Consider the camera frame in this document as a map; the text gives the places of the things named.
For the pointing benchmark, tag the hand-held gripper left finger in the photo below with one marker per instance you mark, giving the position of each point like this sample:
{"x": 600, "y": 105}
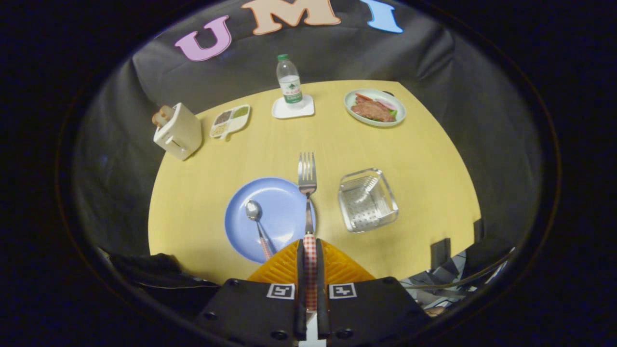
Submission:
{"x": 301, "y": 270}

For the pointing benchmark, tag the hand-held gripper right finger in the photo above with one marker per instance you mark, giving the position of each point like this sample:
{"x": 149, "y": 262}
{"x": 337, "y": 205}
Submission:
{"x": 321, "y": 270}

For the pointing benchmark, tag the blue round plate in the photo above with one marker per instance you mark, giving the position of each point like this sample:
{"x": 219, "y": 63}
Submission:
{"x": 282, "y": 217}

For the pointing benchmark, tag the black table clamp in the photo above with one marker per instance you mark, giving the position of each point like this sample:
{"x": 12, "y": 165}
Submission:
{"x": 478, "y": 230}
{"x": 440, "y": 254}

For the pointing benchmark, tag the person's black jacket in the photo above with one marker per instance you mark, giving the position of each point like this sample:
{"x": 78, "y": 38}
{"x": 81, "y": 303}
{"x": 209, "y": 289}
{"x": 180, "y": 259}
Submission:
{"x": 154, "y": 274}

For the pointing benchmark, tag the white square coaster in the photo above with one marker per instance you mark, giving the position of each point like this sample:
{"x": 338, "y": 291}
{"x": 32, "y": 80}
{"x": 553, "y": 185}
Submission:
{"x": 279, "y": 112}

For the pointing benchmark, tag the white divided seasoning dish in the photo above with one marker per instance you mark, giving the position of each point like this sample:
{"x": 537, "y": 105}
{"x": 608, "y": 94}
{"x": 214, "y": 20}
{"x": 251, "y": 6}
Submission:
{"x": 232, "y": 120}

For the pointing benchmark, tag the green plate with meat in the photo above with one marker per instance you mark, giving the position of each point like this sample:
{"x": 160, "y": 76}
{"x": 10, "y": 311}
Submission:
{"x": 373, "y": 111}

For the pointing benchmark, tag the white toaster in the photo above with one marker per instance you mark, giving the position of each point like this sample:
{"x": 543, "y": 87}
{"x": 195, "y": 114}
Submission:
{"x": 182, "y": 134}

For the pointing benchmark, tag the clear plastic water bottle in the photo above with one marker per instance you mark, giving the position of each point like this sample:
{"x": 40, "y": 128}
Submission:
{"x": 290, "y": 84}

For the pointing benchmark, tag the brown toast slice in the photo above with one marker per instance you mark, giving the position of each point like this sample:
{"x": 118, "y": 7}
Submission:
{"x": 167, "y": 112}
{"x": 159, "y": 119}

